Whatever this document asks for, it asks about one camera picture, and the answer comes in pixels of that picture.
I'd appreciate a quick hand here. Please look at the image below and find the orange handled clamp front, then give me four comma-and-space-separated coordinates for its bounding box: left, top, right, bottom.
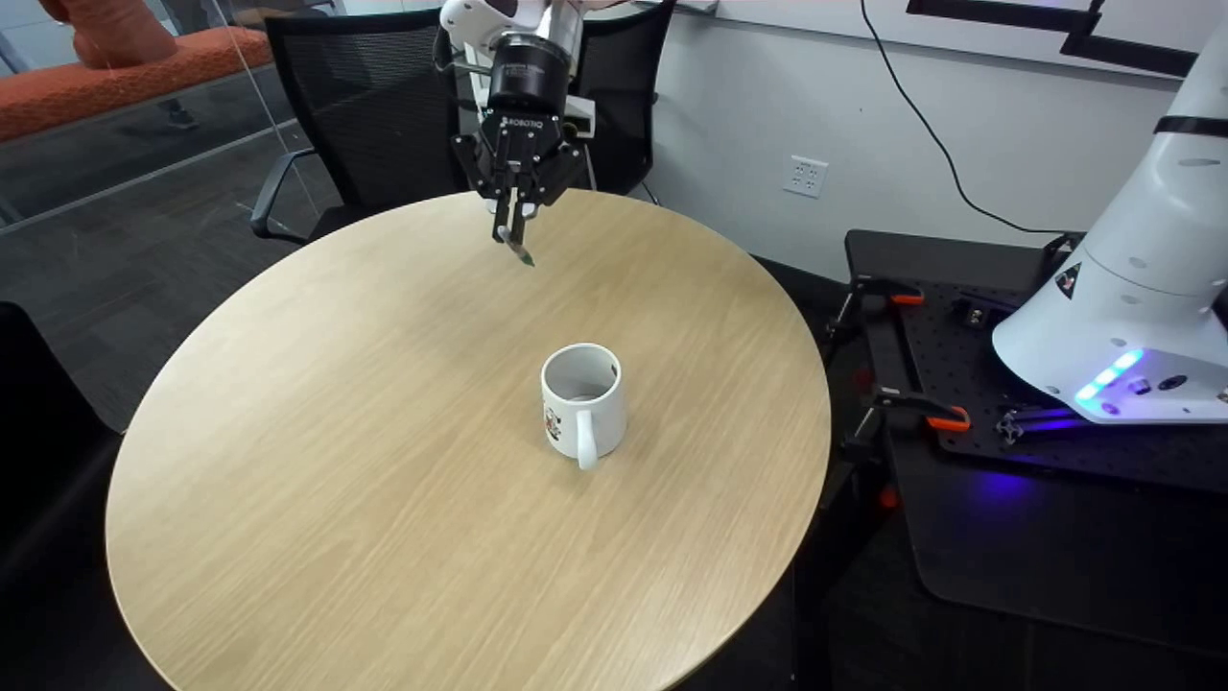
847, 387, 969, 446

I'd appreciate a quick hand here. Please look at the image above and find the orange handled clamp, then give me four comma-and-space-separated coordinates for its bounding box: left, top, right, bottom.
824, 276, 929, 338
847, 387, 969, 446

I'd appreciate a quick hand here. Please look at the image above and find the orange sofa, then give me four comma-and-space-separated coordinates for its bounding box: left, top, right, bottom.
0, 0, 272, 142

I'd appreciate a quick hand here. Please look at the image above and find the orange handled clamp rear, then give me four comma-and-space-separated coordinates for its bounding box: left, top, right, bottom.
824, 276, 929, 338

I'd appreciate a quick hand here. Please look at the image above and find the white ceramic mug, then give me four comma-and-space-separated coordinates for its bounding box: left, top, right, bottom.
538, 343, 626, 470

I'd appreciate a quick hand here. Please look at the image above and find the black robot mounting stand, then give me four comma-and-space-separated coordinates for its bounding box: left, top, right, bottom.
845, 231, 1228, 666

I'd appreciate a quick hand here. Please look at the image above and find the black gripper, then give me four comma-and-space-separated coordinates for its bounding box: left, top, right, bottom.
452, 36, 581, 247

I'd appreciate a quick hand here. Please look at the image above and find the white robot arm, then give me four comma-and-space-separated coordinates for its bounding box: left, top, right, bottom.
442, 0, 1228, 425

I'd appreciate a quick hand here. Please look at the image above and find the round wooden table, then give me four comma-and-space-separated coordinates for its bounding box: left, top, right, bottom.
108, 192, 831, 691

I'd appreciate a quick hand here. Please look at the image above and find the white wall outlet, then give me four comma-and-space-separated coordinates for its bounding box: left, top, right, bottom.
781, 155, 828, 199

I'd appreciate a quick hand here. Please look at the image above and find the black mesh office chair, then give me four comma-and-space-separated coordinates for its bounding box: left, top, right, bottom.
249, 11, 466, 247

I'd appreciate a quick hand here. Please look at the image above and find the black chair at left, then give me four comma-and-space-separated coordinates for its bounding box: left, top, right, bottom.
0, 304, 170, 691

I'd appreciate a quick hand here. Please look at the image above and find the black cable on wall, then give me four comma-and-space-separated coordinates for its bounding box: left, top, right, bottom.
854, 0, 1075, 241

